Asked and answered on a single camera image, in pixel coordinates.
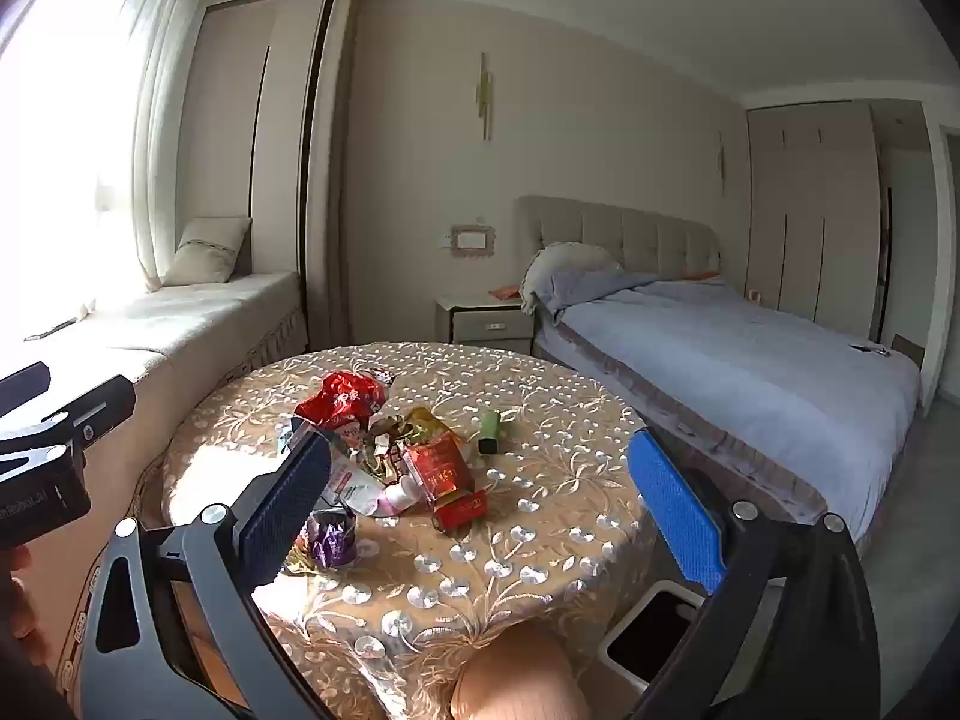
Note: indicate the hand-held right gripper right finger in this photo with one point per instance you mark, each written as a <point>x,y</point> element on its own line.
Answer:
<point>675,514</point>

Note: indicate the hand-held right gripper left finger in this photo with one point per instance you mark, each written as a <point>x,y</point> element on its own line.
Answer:
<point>283,514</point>

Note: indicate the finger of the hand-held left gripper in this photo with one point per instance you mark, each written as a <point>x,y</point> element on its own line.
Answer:
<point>97,409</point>
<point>22,386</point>

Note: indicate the purple foil wrapper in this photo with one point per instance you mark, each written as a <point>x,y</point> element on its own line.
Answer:
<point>334,540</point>

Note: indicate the white packet with red label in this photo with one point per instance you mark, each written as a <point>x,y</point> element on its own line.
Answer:
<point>352,476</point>

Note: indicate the pink white small bottle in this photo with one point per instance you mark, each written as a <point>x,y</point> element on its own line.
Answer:
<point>399,496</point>

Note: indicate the white trash bin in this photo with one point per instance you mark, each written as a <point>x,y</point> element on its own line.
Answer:
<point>652,634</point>

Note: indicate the red snack bag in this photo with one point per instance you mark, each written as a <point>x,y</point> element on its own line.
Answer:
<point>337,401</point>

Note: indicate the red cardboard box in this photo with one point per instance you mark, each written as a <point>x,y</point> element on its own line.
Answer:
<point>442,476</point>

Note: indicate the gold foil wrapper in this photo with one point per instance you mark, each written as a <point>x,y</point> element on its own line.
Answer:
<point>424,424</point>

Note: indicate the person's left hand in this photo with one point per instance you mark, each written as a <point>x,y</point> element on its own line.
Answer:
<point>15,585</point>

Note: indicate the dark stick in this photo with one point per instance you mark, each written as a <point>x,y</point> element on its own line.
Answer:
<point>51,330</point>

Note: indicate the beige window seat pad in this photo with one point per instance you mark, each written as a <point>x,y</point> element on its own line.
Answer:
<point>187,315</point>

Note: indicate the bed with ruffled cover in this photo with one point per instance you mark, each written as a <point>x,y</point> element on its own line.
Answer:
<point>735,375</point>

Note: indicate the beige floral lace tablecloth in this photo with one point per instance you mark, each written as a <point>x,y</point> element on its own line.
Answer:
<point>525,540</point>

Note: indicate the beige cushion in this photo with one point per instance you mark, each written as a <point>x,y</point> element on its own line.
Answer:
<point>206,251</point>

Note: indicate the person's leg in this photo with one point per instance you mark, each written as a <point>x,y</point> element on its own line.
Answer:
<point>514,679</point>

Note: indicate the small black item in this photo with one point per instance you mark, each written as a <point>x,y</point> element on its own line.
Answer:
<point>868,349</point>

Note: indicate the grey nightstand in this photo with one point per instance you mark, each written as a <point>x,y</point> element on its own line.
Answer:
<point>487,322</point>

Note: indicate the grey pillow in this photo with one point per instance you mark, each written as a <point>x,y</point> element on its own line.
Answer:
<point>562,266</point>

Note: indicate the beige padded headboard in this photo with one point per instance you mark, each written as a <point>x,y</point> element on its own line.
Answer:
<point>645,240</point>

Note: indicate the orange item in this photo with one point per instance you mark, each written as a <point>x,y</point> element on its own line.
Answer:
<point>504,290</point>

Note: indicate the sheer white curtain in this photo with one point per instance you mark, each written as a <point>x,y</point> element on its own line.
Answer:
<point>161,112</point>

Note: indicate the pink wardrobe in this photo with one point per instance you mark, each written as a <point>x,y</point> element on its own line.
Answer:
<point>814,217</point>

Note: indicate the wall switch plate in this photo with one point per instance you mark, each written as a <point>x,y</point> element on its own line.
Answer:
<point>470,238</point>

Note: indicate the gold wall light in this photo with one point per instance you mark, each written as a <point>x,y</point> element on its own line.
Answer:
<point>485,97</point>

